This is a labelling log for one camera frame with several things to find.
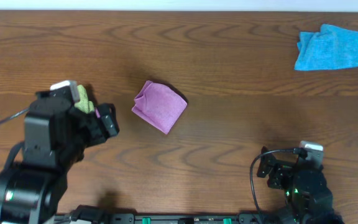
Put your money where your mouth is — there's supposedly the purple microfiber cloth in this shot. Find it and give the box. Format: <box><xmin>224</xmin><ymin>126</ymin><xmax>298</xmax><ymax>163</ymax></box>
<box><xmin>132</xmin><ymin>80</ymin><xmax>187</xmax><ymax>134</ymax></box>

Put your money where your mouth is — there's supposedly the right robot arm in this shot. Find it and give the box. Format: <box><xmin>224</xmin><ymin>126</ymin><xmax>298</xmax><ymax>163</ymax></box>
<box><xmin>250</xmin><ymin>141</ymin><xmax>344</xmax><ymax>224</ymax></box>

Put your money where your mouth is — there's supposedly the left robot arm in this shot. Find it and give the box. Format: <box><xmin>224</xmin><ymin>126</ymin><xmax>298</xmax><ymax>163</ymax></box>
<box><xmin>0</xmin><ymin>87</ymin><xmax>119</xmax><ymax>223</ymax></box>

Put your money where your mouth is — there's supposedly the purple folded cloth under green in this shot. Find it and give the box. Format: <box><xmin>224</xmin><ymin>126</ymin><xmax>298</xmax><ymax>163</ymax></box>
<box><xmin>94</xmin><ymin>108</ymin><xmax>101</xmax><ymax>119</ymax></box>

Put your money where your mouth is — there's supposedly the blue microfiber cloth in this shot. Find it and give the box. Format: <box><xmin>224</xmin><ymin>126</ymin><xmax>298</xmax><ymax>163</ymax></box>
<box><xmin>294</xmin><ymin>24</ymin><xmax>358</xmax><ymax>71</ymax></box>

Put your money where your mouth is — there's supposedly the right black cable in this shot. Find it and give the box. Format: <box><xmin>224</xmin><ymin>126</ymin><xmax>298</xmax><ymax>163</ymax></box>
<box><xmin>249</xmin><ymin>148</ymin><xmax>304</xmax><ymax>224</ymax></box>

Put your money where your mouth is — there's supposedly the black cable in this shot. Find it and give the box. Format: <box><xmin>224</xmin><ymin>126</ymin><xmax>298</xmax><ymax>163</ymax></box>
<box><xmin>0</xmin><ymin>107</ymin><xmax>30</xmax><ymax>134</ymax></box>
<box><xmin>249</xmin><ymin>148</ymin><xmax>304</xmax><ymax>224</ymax></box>

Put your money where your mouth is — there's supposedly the left black cable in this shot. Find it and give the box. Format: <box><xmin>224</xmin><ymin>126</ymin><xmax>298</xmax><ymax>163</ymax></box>
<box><xmin>0</xmin><ymin>107</ymin><xmax>30</xmax><ymax>134</ymax></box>

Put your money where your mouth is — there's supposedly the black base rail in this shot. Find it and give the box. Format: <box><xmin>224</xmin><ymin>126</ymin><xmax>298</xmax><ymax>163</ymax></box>
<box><xmin>52</xmin><ymin>205</ymin><xmax>297</xmax><ymax>224</ymax></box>

